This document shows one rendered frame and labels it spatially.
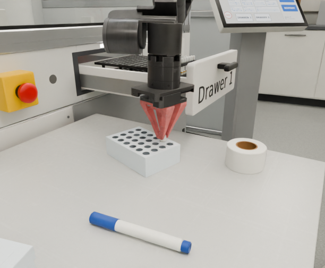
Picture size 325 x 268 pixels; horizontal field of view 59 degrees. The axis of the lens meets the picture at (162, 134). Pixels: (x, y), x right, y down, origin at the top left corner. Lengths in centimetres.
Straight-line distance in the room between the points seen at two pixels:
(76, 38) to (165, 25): 37
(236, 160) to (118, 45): 28
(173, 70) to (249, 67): 129
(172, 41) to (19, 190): 34
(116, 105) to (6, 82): 40
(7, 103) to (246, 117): 146
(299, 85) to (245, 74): 207
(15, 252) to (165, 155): 29
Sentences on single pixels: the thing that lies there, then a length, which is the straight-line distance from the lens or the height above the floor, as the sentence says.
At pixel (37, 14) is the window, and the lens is 75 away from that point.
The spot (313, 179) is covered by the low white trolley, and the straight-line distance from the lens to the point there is 56.
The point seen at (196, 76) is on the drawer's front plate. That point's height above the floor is 90.
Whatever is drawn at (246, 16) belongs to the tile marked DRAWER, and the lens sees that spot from 161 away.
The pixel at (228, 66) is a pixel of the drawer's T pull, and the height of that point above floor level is 91.
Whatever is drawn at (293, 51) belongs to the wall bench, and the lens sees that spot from 371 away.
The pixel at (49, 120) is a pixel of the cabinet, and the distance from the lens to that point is 76.
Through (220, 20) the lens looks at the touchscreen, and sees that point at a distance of 153.
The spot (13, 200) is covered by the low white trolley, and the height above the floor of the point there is 76.
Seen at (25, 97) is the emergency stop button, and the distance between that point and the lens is 62.
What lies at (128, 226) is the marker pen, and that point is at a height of 77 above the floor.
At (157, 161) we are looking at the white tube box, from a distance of 50.
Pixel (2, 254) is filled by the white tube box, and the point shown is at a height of 81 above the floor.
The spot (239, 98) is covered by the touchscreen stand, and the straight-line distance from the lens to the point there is 177.
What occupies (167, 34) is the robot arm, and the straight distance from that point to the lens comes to 47.
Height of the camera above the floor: 102
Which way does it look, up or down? 23 degrees down
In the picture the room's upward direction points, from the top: straight up
